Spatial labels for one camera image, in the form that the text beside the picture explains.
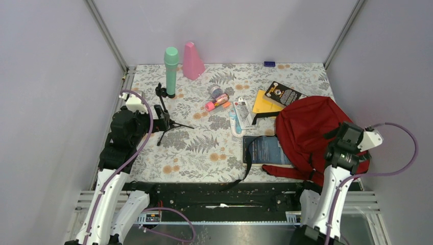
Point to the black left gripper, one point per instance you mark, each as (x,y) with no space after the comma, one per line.
(160,124)

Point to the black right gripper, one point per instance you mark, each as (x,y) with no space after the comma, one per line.
(331,133)

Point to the red backpack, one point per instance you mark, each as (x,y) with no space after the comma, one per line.
(304,135)

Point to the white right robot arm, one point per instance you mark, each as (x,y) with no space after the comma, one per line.
(322,205)

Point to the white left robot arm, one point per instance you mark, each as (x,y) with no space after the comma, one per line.
(103,225)

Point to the black mini tripod stand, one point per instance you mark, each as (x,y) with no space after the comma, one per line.
(164,123)

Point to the floral table mat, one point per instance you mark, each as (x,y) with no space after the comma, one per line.
(203,149)

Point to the pink capped tube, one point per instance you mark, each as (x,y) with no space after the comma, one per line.
(219,100)

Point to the pink cone block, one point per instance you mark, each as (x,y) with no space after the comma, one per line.
(193,66)

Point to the green toy microphone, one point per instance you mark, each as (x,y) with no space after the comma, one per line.
(171,60)

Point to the clear glitter jar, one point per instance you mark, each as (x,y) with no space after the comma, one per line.
(215,91)

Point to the black paperback book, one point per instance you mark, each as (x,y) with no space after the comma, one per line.
(281,95)

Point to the dark blue book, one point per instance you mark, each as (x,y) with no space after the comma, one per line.
(264,150)

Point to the yellow book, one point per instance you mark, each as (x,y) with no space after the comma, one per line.
(263,106)

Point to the small blue block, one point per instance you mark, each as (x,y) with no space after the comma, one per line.
(269,64)

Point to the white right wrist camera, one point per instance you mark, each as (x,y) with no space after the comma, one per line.
(370,140)

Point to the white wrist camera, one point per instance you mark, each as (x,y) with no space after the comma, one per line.
(370,140)
(133,103)

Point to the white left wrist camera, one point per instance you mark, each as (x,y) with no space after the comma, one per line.
(133,103)

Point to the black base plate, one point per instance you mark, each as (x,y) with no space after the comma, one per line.
(211,202)

